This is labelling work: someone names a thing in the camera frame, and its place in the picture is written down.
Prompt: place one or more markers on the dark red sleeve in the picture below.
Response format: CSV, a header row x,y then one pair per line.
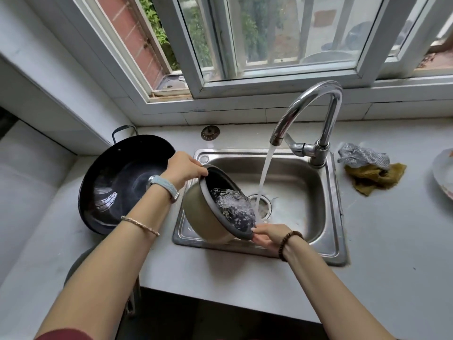
x,y
63,334

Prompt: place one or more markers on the sink drain strainer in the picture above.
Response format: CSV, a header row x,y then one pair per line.
x,y
263,207

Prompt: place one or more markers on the person's left forearm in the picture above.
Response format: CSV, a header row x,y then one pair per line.
x,y
106,265

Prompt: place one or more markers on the person's right thumb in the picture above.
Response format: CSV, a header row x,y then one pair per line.
x,y
263,229

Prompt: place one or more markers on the white plate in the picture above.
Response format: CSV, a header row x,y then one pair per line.
x,y
444,173

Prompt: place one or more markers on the chrome faucet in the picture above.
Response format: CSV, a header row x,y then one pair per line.
x,y
311,116

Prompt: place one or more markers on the black wok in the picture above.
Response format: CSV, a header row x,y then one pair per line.
x,y
120,180

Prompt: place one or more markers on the person's right forearm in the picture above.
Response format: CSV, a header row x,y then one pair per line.
x,y
329,297

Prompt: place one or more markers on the white window frame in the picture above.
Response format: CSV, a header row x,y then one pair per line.
x,y
247,81

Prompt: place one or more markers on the person's left fingers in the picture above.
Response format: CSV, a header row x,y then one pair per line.
x,y
200,169

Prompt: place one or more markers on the light blue wristwatch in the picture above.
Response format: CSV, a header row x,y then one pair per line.
x,y
164,185

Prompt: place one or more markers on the person's left hand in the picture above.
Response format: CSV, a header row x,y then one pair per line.
x,y
180,169

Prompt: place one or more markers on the round metal countertop cap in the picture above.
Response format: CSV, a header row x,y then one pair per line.
x,y
210,133

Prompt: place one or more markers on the stainless steel sink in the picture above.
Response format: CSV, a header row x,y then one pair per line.
x,y
300,194

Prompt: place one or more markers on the olive green rag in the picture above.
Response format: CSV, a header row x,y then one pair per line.
x,y
375,177

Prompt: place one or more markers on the grey mesh dishcloth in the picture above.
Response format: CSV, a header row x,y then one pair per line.
x,y
364,156

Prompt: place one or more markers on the person's right hand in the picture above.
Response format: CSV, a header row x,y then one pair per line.
x,y
272,237

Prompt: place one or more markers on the rice cooker pot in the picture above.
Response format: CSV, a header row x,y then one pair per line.
x,y
221,208

